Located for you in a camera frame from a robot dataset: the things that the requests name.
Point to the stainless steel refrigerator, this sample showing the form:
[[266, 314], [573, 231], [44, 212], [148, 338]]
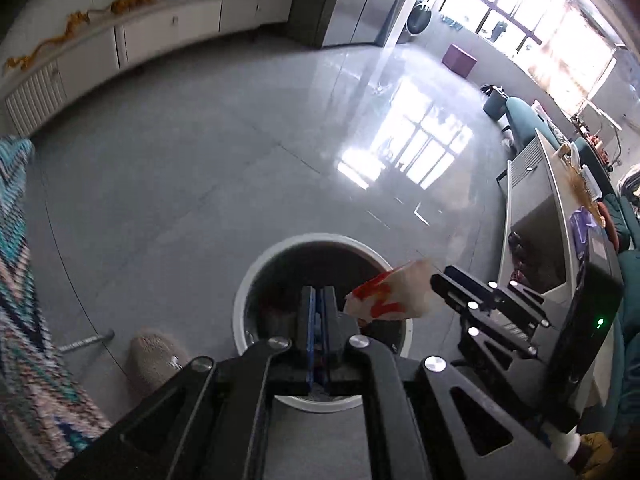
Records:
[[370, 5]]

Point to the long white sideboard cabinet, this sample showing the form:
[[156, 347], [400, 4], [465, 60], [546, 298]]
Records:
[[165, 35]]

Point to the red and white paper wrapper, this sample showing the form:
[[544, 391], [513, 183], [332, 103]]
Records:
[[400, 292]]

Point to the round door washing machine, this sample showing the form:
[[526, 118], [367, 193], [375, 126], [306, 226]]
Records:
[[419, 17]]

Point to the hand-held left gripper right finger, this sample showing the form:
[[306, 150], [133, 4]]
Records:
[[329, 325]]

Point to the dark tall cabinet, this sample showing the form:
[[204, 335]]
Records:
[[305, 0]]

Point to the rust red cushion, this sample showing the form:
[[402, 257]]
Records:
[[610, 225]]

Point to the large grid window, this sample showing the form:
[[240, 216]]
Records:
[[540, 20]]

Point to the beige knitted slipper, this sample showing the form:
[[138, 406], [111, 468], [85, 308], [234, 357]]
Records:
[[152, 360]]

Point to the purple plastic bag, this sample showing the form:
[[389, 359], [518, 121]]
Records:
[[582, 235]]

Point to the golden brown decoration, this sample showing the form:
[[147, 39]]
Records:
[[580, 185]]

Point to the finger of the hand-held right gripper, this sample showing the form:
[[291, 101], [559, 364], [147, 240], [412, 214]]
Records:
[[487, 345], [470, 290]]

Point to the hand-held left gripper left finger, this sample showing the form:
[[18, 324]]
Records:
[[306, 325]]

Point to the teal zigzag knitted blanket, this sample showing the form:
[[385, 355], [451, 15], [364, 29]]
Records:
[[30, 360]]

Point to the purple cube stool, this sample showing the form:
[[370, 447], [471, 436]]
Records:
[[460, 60]]

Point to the orange garland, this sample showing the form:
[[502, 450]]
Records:
[[125, 5]]

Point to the blue waste bucket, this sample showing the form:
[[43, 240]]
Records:
[[495, 105]]

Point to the white coffee table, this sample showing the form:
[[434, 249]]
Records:
[[550, 200]]

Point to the teal sofa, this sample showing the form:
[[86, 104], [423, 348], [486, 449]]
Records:
[[627, 280]]

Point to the white round trash bin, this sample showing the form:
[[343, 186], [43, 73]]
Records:
[[241, 310]]

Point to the chrome metal furniture leg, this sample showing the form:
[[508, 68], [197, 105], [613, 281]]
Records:
[[85, 342]]

